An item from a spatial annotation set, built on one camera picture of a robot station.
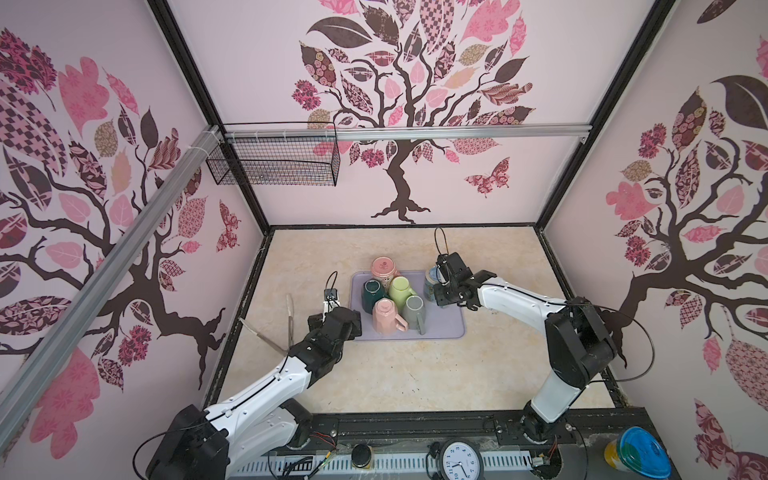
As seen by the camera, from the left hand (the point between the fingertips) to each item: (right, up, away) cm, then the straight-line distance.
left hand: (340, 319), depth 85 cm
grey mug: (+22, +2, +1) cm, 22 cm away
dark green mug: (+9, +8, +5) cm, 13 cm away
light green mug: (+17, +8, +5) cm, 20 cm away
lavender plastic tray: (+31, -3, +10) cm, 33 cm away
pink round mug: (+13, +15, +9) cm, 22 cm away
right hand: (+31, +8, +8) cm, 33 cm away
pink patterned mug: (+13, 0, 0) cm, 13 cm away
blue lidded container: (+69, -24, -21) cm, 76 cm away
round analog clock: (+31, -29, -17) cm, 46 cm away
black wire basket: (-22, +52, +10) cm, 57 cm away
